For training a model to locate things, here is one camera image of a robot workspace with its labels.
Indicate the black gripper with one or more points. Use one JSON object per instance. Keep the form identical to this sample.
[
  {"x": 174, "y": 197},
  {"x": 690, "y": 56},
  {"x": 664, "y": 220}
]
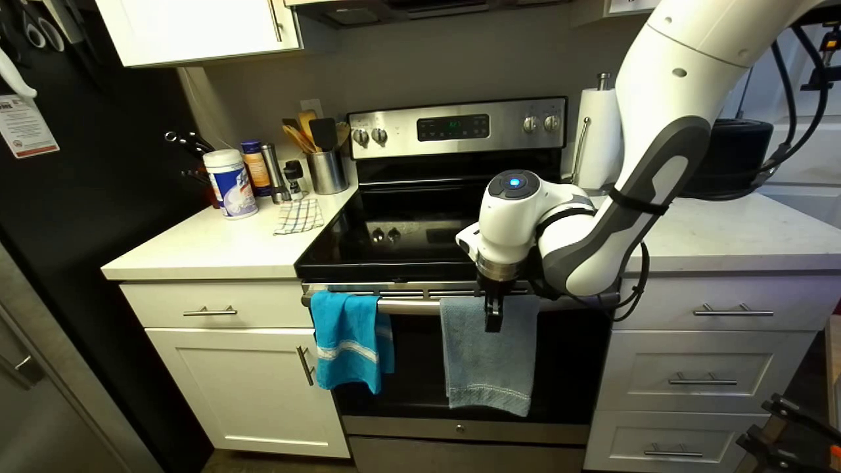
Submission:
[{"x": 498, "y": 283}]

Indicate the dark range hood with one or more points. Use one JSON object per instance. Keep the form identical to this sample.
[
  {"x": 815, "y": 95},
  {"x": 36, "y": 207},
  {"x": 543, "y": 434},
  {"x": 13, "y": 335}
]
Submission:
[{"x": 396, "y": 13}]

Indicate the white plastic hook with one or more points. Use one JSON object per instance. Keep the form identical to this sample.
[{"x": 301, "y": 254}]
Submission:
[{"x": 17, "y": 76}]

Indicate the bright blue striped towel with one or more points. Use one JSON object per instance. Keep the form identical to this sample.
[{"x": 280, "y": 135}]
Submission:
[{"x": 346, "y": 332}]

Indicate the small shaker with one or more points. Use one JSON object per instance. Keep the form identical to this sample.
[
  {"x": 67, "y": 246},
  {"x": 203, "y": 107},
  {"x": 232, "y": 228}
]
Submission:
[{"x": 297, "y": 178}]

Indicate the white cabinet with drawers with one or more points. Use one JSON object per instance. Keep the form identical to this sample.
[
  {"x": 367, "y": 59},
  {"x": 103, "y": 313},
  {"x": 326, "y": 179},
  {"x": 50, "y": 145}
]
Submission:
[{"x": 701, "y": 369}]

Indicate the black clamp mount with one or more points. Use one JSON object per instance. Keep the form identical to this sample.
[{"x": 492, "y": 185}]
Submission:
[{"x": 828, "y": 61}]

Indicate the white wall outlet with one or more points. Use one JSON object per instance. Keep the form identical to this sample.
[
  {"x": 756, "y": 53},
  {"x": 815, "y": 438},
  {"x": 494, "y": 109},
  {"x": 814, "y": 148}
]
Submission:
[{"x": 310, "y": 109}]

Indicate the white cabinet with door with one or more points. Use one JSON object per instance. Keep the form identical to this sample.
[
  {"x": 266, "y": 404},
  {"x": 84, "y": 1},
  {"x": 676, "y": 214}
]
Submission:
[{"x": 245, "y": 386}]

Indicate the black stainless steel stove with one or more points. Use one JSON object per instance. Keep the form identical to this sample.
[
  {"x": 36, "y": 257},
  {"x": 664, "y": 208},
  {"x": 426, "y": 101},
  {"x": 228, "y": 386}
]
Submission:
[{"x": 396, "y": 239}]

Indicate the orange spice bottle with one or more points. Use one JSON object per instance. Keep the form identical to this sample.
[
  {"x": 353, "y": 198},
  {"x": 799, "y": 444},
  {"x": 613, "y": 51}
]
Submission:
[{"x": 255, "y": 169}]

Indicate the steel utensil holder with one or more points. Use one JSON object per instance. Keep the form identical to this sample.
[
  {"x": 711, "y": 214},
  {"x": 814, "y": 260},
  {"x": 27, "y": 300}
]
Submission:
[{"x": 326, "y": 176}]

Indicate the black refrigerator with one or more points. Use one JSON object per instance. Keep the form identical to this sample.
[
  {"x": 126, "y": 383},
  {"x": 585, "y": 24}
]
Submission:
[{"x": 95, "y": 228}]

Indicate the black stand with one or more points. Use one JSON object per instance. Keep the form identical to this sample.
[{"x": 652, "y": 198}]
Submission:
[{"x": 790, "y": 434}]

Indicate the slim steel bottle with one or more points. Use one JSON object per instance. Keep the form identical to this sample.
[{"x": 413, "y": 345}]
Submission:
[{"x": 275, "y": 176}]

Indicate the yellow spatula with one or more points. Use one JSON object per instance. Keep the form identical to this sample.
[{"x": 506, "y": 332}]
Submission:
[{"x": 307, "y": 127}]

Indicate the white wall cabinet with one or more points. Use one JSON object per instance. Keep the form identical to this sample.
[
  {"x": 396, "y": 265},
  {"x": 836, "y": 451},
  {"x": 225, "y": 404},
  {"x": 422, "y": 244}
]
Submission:
[{"x": 194, "y": 31}]

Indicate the black spatula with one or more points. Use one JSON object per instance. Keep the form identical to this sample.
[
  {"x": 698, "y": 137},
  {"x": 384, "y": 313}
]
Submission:
[{"x": 324, "y": 133}]

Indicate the wooden spoon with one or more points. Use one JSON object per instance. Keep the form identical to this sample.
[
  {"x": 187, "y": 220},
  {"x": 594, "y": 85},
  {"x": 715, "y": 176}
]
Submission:
[{"x": 295, "y": 135}]

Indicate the white paper towel roll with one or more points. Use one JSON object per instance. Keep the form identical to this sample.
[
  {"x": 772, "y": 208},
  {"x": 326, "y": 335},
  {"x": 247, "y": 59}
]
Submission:
[{"x": 598, "y": 133}]

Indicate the white wipes canister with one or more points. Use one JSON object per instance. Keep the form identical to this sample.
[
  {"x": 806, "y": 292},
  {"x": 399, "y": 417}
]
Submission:
[{"x": 230, "y": 185}]

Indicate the light blue towel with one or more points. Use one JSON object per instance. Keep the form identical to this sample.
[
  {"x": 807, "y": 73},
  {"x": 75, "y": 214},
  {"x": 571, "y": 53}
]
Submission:
[{"x": 473, "y": 369}]

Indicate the white checkered trivet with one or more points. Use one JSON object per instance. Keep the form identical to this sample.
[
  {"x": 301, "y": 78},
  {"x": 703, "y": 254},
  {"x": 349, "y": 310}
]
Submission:
[{"x": 301, "y": 214}]

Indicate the red white paper notice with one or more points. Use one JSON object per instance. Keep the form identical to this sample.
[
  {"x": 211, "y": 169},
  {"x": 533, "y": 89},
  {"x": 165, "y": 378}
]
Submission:
[{"x": 24, "y": 127}]

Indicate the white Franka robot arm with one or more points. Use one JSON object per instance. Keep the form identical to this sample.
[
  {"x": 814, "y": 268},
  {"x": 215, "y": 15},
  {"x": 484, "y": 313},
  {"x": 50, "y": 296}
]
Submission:
[{"x": 665, "y": 89}]

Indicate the black countertop appliance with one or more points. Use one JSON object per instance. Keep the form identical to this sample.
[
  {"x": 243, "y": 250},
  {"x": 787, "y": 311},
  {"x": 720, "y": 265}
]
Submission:
[{"x": 740, "y": 158}]

